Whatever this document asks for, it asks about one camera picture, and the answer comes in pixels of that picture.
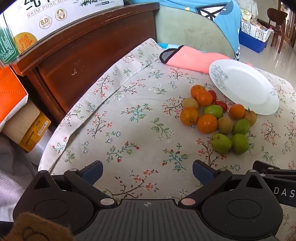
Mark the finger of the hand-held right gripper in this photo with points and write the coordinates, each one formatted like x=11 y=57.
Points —
x=266 y=167

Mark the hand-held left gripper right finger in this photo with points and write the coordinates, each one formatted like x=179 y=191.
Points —
x=201 y=172

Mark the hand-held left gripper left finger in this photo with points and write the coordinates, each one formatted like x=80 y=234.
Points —
x=93 y=172

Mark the green jujube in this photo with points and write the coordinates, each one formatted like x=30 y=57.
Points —
x=240 y=144
x=221 y=143
x=214 y=111
x=241 y=126

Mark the small orange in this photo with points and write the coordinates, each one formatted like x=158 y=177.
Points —
x=189 y=115
x=237 y=111
x=207 y=124
x=204 y=98
x=196 y=90

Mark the tan longan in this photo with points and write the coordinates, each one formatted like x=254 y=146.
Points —
x=251 y=117
x=225 y=125
x=188 y=102

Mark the red cherry tomato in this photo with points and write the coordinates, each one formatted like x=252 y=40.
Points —
x=212 y=94
x=222 y=105

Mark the white plate grey flower print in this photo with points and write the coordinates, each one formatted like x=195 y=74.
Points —
x=242 y=81

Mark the yellow box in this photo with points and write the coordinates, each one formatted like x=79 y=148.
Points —
x=34 y=132

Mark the grey cloth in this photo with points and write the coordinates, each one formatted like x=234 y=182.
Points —
x=11 y=173

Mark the brown plush fabric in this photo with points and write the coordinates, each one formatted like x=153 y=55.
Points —
x=34 y=229

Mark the beige cardboard box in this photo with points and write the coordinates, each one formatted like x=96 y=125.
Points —
x=20 y=120

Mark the brown wooden cabinet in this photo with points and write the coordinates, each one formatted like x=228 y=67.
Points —
x=81 y=58

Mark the pink cloth black trim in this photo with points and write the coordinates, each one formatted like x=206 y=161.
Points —
x=189 y=58

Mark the houndstooth sofa cover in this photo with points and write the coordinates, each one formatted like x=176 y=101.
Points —
x=237 y=54

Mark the blue storage bin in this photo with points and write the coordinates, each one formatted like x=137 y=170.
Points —
x=252 y=45

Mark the white plastic basket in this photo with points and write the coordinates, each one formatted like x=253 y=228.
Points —
x=252 y=30

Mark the pale green sofa cover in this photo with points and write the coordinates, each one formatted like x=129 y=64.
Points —
x=185 y=30

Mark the wooden slatted furniture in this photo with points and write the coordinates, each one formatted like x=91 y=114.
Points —
x=291 y=23

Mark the blue star pillow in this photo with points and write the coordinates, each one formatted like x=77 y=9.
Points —
x=231 y=23

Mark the wooden chair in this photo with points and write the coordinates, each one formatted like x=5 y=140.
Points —
x=276 y=15

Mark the green white packet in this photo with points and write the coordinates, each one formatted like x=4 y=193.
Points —
x=245 y=14

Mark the white printed carton box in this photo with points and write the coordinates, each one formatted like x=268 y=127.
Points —
x=57 y=18

